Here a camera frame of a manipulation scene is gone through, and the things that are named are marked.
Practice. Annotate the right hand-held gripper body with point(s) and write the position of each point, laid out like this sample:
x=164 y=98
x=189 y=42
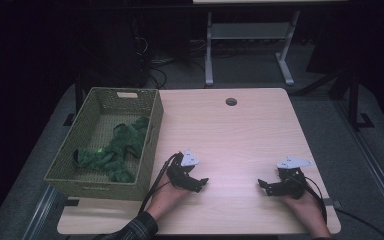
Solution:
x=291 y=185

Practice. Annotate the dark computer tower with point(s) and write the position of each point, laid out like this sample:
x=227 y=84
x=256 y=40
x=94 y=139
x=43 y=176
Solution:
x=120 y=50

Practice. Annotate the grey metal stand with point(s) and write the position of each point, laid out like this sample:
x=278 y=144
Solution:
x=250 y=30

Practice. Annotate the grey table grommet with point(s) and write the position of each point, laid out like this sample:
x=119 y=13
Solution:
x=231 y=101

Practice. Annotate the green fuzzy cloth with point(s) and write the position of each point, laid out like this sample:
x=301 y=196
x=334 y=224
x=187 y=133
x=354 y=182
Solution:
x=120 y=146

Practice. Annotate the person's right hand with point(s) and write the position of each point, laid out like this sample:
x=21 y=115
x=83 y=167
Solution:
x=308 y=210

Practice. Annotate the aluminium floor rail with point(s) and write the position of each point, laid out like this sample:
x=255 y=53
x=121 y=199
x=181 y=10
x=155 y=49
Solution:
x=40 y=213
x=373 y=163

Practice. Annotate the person's left hand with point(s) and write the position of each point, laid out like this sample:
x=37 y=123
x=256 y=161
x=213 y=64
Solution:
x=165 y=200

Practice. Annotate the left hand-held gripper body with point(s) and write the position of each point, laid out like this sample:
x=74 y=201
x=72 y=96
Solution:
x=180 y=173

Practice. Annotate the green woven basket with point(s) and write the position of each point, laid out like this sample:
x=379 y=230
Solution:
x=86 y=133

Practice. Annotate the grey tape strip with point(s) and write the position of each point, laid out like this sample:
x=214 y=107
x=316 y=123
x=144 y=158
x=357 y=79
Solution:
x=328 y=202

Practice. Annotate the black metal stand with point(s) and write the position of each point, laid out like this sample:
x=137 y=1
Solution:
x=353 y=100

